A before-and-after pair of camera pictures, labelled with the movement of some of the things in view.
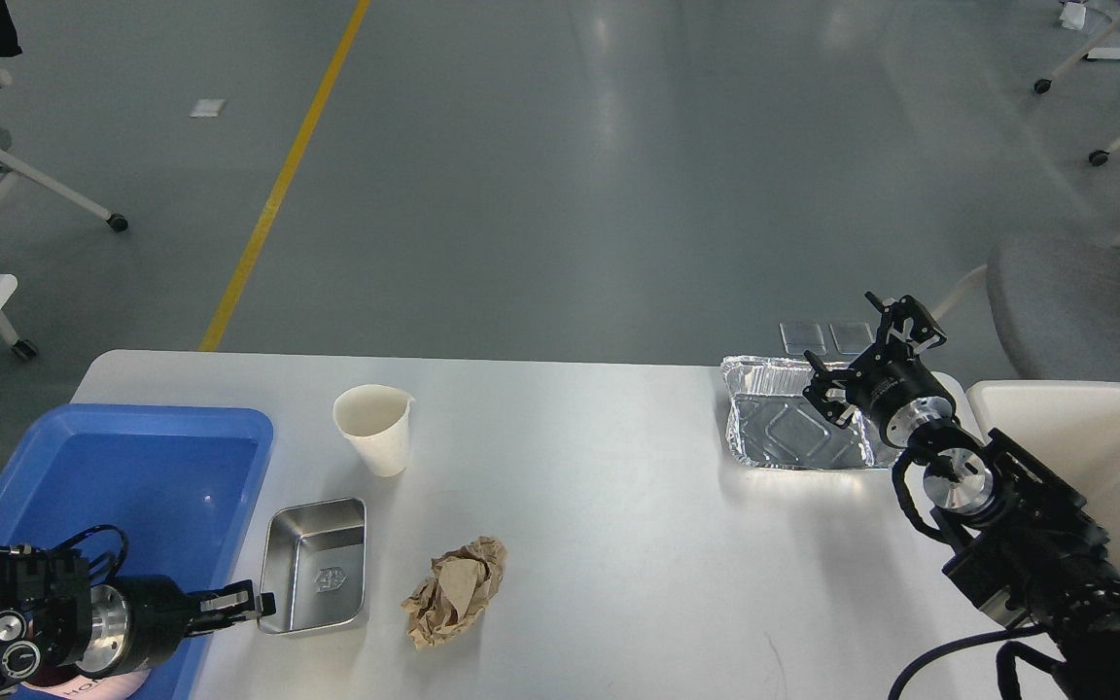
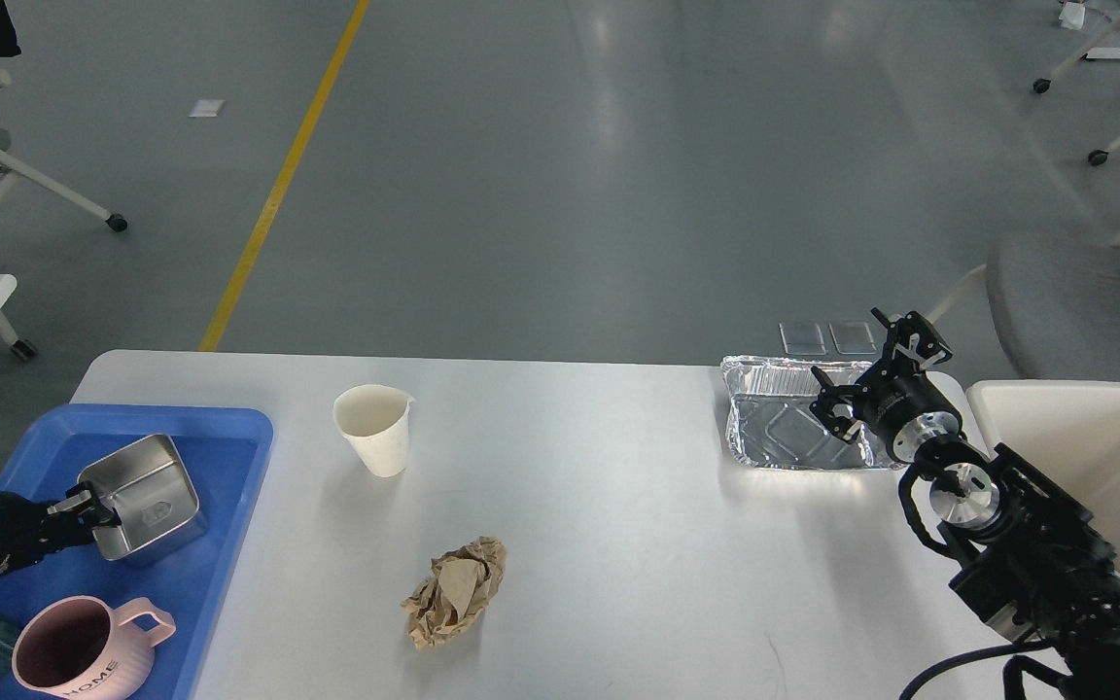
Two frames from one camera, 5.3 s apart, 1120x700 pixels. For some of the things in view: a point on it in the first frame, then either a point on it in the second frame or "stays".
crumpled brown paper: (453, 598) stays
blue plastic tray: (179, 482) stays
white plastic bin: (1118, 444) stays
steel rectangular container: (315, 561) -> (151, 486)
